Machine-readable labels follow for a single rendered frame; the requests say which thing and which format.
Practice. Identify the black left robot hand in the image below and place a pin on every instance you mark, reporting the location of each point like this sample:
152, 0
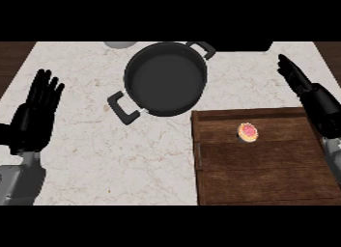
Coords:
34, 112

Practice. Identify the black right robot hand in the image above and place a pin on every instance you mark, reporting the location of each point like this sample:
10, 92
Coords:
319, 103

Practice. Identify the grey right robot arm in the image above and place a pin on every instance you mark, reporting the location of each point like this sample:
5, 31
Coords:
340, 164

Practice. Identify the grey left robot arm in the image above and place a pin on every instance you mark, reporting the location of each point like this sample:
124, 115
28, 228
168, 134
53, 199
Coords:
13, 183

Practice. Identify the pink frosted cupcake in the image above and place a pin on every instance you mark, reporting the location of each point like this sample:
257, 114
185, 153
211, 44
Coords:
247, 132

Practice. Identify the brown wooden tray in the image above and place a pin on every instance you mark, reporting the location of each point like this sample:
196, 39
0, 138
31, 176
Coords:
267, 157

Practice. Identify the grey round object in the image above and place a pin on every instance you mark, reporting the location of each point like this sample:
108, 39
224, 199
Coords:
118, 44

